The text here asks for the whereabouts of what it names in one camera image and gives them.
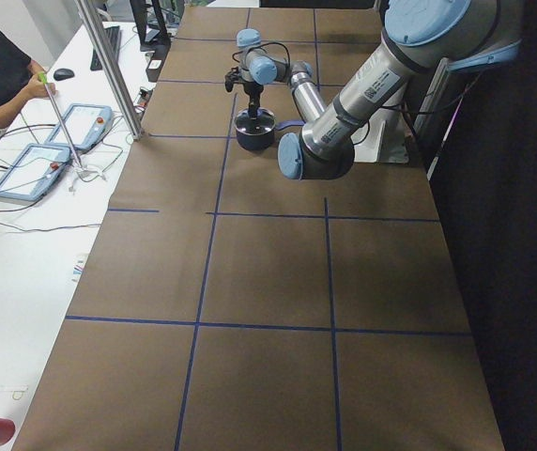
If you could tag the teach pendant tablet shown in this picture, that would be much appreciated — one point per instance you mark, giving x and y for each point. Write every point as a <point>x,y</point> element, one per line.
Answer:
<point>34,172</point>
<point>87,124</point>

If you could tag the dark pot purple handle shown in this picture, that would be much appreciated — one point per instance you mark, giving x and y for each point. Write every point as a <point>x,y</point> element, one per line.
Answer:
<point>261,142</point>

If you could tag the black monitor stand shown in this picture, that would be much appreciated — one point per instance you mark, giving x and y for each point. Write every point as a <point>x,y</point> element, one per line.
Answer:
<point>150,25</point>

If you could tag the metal stick green handle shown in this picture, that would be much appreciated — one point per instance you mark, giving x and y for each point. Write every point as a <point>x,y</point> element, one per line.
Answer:
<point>42,77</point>

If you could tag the grey aluminium frame post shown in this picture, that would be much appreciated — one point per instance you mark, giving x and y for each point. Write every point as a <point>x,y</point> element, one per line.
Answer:
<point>102,46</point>

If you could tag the black computer mouse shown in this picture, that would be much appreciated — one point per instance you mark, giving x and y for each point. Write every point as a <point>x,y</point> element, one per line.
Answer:
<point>63,74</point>

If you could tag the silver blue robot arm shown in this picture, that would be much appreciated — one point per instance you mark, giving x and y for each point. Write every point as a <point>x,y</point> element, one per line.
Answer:
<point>475,35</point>

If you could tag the person's hand holding stick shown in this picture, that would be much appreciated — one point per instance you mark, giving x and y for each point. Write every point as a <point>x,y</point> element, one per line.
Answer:
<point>37,89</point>

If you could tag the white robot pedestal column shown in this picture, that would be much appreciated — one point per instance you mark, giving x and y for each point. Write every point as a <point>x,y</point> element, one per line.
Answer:
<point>383,139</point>

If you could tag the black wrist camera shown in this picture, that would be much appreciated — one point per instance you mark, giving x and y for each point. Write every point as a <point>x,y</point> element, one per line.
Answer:
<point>232,78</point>

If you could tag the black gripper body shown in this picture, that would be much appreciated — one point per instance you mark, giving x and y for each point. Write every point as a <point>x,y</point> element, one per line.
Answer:
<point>253,91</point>

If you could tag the near teach pendant tablet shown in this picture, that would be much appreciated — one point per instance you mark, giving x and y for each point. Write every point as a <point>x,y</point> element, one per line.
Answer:
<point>34,172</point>

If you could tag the far teach pendant tablet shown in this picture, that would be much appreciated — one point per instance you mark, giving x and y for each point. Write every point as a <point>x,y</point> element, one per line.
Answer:
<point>87,124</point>

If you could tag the glass pot lid purple knob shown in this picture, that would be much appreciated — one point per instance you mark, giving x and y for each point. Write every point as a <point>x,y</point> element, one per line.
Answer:
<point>251,126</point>

